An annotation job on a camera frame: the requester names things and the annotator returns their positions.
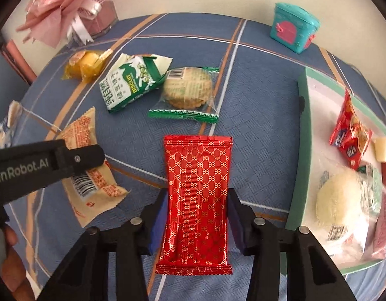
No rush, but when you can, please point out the blue white plastic wrapper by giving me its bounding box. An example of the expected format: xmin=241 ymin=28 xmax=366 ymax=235
xmin=0 ymin=101 xmax=23 ymax=149

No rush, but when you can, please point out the round cookie clear packet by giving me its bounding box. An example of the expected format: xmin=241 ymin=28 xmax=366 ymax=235
xmin=148 ymin=67 xmax=220 ymax=124

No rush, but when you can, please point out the round white bun packet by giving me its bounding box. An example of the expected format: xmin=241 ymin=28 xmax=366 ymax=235
xmin=314 ymin=169 xmax=369 ymax=262

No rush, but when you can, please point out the yellow cake snack packet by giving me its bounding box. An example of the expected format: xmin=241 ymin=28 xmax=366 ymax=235
xmin=62 ymin=48 xmax=114 ymax=84

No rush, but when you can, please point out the pink flower bouquet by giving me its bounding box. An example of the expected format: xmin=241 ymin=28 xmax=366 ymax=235
xmin=16 ymin=0 xmax=84 ymax=48

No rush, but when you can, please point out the mint green tray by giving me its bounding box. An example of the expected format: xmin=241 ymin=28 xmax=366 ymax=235
xmin=285 ymin=67 xmax=381 ymax=274

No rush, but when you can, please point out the left hand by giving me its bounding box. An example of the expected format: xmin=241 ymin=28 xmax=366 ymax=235
xmin=1 ymin=224 xmax=35 ymax=301

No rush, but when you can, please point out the blue plaid tablecloth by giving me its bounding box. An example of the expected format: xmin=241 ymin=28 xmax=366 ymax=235
xmin=6 ymin=13 xmax=386 ymax=300

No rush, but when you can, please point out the red snack bag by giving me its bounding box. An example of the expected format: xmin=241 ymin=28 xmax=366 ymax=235
xmin=329 ymin=89 xmax=372 ymax=170

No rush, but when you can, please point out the pink snack packet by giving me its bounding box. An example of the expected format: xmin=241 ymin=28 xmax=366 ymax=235
xmin=372 ymin=192 xmax=386 ymax=260

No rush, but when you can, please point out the green white biscuit packet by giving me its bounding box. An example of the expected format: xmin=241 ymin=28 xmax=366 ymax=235
xmin=99 ymin=53 xmax=173 ymax=112

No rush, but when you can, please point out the teal pink toy box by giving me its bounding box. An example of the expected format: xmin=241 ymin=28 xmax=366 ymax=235
xmin=270 ymin=2 xmax=321 ymax=54

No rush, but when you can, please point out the green mint snack packet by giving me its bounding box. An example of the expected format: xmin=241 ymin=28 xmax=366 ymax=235
xmin=357 ymin=163 xmax=383 ymax=219

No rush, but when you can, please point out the red gold patterned packet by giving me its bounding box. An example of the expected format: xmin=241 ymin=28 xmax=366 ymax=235
xmin=156 ymin=135 xmax=233 ymax=276

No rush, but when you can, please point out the beige orange snack packet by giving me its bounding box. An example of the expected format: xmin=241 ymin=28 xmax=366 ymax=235
xmin=54 ymin=106 xmax=130 ymax=229

